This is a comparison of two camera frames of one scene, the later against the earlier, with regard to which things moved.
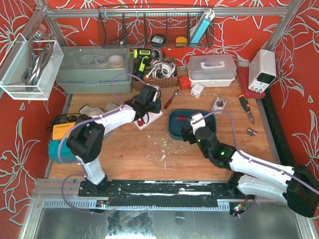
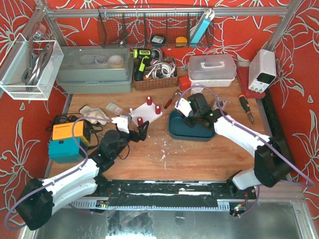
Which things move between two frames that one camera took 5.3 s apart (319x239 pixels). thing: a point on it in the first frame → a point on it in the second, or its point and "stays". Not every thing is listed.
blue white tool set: x=210 y=15 stays
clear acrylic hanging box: x=29 y=68 stays
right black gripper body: x=188 y=132 → x=191 y=119
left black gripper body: x=154 y=106 → x=136 y=134
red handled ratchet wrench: x=169 y=101 stays
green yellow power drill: x=143 y=56 stays
